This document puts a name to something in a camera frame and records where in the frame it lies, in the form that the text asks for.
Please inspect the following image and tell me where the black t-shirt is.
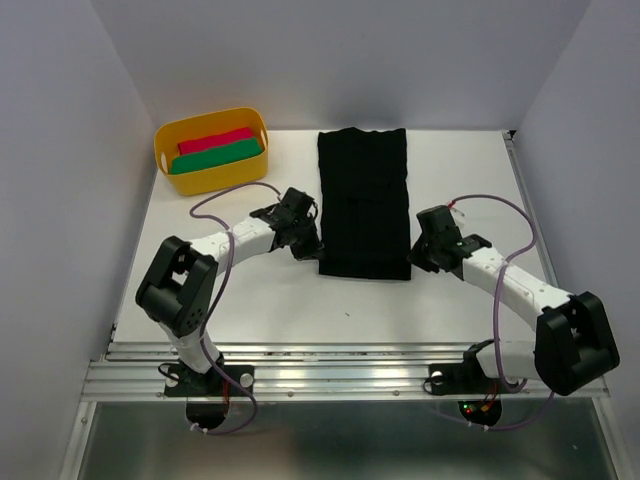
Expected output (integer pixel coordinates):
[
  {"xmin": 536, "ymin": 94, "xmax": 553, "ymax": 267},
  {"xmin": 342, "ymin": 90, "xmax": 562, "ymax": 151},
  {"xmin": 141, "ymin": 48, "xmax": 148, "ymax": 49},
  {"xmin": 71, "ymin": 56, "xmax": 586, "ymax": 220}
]
[{"xmin": 317, "ymin": 127, "xmax": 411, "ymax": 281}]

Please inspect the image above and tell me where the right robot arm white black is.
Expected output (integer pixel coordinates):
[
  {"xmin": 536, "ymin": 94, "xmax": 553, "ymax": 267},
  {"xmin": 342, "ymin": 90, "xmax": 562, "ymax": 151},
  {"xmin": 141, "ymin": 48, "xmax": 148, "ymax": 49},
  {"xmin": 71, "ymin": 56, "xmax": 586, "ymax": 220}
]
[{"xmin": 408, "ymin": 232, "xmax": 620, "ymax": 396}]

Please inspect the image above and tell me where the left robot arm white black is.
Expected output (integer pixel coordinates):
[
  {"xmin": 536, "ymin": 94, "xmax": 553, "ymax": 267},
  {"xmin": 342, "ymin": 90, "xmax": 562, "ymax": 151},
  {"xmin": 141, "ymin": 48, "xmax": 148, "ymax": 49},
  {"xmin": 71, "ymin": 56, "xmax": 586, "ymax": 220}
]
[{"xmin": 135, "ymin": 205, "xmax": 322, "ymax": 394}]

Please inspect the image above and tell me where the yellow plastic basket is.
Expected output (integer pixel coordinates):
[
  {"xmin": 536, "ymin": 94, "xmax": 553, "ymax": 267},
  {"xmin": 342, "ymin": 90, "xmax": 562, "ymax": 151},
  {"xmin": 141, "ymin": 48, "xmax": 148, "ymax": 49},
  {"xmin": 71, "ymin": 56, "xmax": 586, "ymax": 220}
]
[{"xmin": 154, "ymin": 107, "xmax": 268, "ymax": 196}]

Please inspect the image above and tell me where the green rolled t-shirt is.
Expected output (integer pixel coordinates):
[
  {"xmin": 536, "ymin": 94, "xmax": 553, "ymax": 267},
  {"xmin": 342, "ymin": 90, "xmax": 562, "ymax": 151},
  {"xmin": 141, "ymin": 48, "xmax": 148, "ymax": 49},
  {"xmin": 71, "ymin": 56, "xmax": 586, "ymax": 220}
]
[{"xmin": 169, "ymin": 138, "xmax": 263, "ymax": 175}]

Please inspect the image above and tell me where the red rolled t-shirt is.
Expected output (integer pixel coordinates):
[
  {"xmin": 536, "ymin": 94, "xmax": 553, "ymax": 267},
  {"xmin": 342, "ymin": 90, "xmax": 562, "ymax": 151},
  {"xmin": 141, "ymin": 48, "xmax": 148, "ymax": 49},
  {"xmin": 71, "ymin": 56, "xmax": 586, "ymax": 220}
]
[{"xmin": 178, "ymin": 127, "xmax": 254, "ymax": 155}]

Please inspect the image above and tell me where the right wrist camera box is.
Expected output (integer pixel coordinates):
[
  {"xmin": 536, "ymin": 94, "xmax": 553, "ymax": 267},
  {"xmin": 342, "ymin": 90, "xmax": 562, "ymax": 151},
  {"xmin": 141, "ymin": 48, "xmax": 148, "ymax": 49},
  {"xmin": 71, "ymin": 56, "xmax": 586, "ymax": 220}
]
[{"xmin": 417, "ymin": 205, "xmax": 462, "ymax": 246}]

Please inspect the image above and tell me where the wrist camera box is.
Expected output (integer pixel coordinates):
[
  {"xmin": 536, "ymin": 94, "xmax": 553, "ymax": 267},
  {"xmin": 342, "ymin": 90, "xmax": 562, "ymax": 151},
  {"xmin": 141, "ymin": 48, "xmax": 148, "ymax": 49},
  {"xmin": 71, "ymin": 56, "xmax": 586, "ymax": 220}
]
[
  {"xmin": 279, "ymin": 187, "xmax": 318, "ymax": 220},
  {"xmin": 417, "ymin": 205, "xmax": 462, "ymax": 246}
]

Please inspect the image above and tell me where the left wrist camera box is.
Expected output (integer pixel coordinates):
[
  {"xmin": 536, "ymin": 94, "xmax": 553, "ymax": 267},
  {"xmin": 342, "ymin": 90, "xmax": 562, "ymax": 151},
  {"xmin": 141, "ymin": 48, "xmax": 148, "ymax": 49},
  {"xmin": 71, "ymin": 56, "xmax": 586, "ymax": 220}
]
[{"xmin": 279, "ymin": 187, "xmax": 318, "ymax": 220}]

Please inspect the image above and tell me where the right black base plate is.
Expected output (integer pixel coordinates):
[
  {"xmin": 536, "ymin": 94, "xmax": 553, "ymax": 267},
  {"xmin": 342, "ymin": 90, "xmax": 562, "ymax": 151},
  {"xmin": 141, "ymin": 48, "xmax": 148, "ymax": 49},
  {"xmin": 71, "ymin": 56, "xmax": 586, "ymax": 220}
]
[{"xmin": 422, "ymin": 363, "xmax": 507, "ymax": 396}]

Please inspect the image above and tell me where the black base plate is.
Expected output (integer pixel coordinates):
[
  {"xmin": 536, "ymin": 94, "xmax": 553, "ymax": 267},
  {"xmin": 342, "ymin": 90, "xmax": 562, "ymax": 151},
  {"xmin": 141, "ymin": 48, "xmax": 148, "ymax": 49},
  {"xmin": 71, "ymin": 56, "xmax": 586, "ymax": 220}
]
[
  {"xmin": 422, "ymin": 363, "xmax": 507, "ymax": 396},
  {"xmin": 158, "ymin": 362, "xmax": 243, "ymax": 398}
]

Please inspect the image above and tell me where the aluminium rail frame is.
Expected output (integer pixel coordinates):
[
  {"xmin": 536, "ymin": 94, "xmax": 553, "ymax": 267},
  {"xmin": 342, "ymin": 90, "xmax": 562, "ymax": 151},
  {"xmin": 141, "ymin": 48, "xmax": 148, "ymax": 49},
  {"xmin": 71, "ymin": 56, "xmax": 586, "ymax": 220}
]
[{"xmin": 55, "ymin": 129, "xmax": 624, "ymax": 480}]

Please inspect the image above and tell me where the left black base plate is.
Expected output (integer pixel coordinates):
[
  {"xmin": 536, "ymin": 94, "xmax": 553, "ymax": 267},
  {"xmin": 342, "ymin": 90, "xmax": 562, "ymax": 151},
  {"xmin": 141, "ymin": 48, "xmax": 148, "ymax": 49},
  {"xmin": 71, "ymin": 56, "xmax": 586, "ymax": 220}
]
[{"xmin": 158, "ymin": 362, "xmax": 243, "ymax": 398}]

